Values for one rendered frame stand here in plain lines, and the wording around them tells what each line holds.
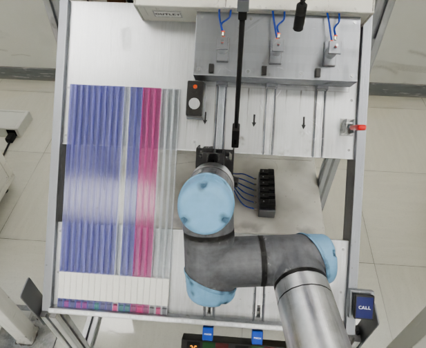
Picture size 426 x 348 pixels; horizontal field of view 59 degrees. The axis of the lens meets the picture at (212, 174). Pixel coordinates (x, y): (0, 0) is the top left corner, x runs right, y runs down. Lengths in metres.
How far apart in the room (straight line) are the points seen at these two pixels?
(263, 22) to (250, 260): 0.51
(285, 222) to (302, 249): 0.62
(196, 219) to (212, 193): 0.04
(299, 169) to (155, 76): 0.65
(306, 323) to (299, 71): 0.52
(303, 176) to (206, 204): 0.85
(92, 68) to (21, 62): 2.18
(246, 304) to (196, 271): 0.36
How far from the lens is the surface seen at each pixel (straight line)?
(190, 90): 0.83
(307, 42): 0.85
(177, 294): 0.90
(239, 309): 0.90
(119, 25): 0.95
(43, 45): 2.95
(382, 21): 0.98
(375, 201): 2.18
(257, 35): 0.85
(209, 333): 0.91
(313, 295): 0.51
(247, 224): 1.16
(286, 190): 1.26
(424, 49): 2.84
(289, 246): 0.56
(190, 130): 0.86
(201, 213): 0.50
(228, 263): 0.55
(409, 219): 2.17
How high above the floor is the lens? 1.56
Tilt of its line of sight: 47 degrees down
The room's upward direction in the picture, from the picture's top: straight up
